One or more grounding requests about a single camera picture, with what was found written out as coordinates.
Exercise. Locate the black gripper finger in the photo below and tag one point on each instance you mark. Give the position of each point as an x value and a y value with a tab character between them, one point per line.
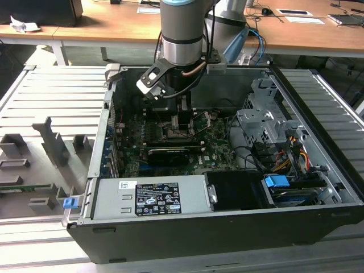
183	122

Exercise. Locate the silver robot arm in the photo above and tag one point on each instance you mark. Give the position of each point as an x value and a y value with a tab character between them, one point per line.
182	28

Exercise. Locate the black CPU socket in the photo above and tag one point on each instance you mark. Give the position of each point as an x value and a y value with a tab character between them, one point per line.
185	138

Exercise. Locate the blue expansion slot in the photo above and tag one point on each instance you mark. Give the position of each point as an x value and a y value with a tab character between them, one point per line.
145	167

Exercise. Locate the round coin battery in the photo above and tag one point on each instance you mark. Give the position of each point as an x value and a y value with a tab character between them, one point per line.
212	115

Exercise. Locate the black graphics card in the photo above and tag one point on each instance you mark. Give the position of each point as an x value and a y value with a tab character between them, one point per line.
167	157

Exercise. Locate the green motherboard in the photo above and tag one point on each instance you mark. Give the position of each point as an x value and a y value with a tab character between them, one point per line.
219	142

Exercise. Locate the white plastic block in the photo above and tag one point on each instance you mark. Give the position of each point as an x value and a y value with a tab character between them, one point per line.
244	59

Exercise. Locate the silver metal drive cage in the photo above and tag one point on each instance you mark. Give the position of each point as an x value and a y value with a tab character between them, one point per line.
253	119

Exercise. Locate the wooden desk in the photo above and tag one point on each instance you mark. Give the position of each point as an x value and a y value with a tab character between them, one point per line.
99	22
312	35

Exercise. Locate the small black desk object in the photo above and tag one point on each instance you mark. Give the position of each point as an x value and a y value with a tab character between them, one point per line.
115	2

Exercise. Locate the grey power supply unit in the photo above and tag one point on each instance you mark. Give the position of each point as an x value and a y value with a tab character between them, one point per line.
113	199

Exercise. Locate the blue disk carrier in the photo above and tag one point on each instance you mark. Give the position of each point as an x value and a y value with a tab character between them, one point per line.
276	181

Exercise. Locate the black computer mouse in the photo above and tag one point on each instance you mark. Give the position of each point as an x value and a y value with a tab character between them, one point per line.
266	11

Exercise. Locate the black PC case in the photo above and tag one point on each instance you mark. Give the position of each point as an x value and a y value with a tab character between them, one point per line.
199	241

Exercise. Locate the grey parts rack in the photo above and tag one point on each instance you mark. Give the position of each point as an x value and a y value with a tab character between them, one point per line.
74	176

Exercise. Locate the blue plastic latch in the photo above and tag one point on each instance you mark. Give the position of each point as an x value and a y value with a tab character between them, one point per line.
69	204

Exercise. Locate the white paper sheet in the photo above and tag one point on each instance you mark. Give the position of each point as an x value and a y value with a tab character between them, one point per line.
304	20

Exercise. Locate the black box on desk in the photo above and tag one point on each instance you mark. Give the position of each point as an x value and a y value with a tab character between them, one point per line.
42	11

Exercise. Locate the crumpled white paper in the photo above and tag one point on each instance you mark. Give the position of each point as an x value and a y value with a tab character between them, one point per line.
22	26

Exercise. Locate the white wrist camera on bracket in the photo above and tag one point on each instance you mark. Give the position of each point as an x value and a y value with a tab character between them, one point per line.
148	85

